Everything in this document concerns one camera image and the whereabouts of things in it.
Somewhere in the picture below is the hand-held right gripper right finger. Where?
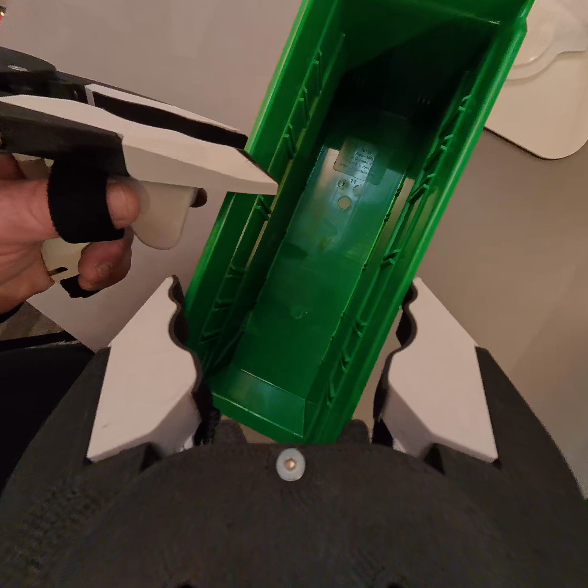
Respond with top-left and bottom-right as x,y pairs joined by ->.
371,277 -> 500,463

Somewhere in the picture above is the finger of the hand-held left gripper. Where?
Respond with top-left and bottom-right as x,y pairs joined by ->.
0,94 -> 279,194
85,84 -> 250,151

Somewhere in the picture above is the person's left hand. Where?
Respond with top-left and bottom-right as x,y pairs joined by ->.
0,153 -> 141,314

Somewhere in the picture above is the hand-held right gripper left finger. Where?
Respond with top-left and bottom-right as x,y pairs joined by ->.
86,275 -> 214,463

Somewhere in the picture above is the white rounded plastic object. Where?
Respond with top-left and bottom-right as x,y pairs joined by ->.
484,0 -> 588,159

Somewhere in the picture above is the green plastic bin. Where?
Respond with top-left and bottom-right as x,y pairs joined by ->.
184,0 -> 536,445

